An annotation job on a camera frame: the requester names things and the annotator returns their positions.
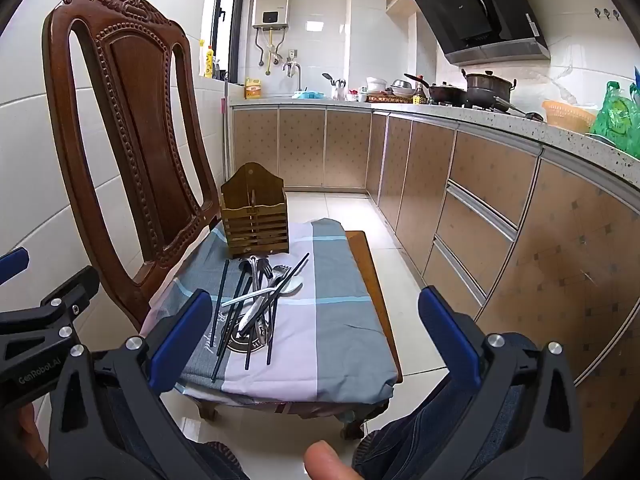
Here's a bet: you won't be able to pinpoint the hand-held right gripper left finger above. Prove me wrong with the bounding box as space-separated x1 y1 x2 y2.
47 289 251 480

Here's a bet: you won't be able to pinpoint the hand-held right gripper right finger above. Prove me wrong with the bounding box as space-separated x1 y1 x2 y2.
417 285 586 480

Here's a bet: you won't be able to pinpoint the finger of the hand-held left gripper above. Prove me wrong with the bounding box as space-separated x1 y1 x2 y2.
0 247 31 286
0 266 101 351

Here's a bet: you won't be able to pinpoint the bunch of black chopsticks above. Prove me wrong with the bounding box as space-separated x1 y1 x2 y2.
210 252 311 383

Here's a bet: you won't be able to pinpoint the white plastic spoon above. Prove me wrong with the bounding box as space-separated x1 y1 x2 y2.
221 276 305 307

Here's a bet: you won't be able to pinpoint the wooden utensil holder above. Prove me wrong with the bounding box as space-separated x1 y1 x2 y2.
220 162 291 259

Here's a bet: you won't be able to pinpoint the person's left hand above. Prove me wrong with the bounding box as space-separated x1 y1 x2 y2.
17 402 48 466

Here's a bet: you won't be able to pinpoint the person's right hand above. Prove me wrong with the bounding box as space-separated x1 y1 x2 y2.
304 440 362 480

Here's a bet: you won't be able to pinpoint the low wooden table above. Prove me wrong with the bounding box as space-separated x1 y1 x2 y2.
195 230 403 441

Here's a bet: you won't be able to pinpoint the grey and pink checked cloth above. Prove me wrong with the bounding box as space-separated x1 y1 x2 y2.
140 217 403 403

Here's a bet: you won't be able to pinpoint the tan kitchen counter cabinets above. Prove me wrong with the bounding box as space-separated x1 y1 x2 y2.
230 95 640 411

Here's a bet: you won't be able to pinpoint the carved wooden chair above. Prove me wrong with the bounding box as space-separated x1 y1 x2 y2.
42 0 226 331

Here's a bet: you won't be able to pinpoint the metal cooking spatula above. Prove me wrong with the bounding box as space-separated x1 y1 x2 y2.
495 97 545 122

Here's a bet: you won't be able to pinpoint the black wok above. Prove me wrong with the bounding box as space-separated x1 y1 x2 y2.
404 74 468 107

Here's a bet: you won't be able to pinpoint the dark cooking pot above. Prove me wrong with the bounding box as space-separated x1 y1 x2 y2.
461 69 517 108

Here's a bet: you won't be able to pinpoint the orange plastic basket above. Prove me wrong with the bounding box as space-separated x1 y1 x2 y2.
542 100 598 135

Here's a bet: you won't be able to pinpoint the white cup with kitchen tools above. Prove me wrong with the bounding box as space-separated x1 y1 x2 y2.
322 73 347 101

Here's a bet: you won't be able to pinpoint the green plastic bag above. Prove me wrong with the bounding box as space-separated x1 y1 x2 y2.
587 80 640 158

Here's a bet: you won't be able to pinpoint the metal sink faucet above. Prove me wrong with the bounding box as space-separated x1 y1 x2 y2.
282 60 302 92

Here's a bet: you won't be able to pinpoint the water heater pipes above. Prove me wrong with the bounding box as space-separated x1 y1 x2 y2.
255 27 281 77

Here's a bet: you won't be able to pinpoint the dark framed window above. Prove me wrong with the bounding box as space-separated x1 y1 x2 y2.
210 0 246 81

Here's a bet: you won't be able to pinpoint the black range hood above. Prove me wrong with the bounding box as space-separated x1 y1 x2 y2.
407 0 551 66

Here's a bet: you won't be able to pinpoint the pink handled broom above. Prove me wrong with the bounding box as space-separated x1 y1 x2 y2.
219 80 233 181

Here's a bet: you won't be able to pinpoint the white wall water heater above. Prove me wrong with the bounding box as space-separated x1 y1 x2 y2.
251 0 292 30

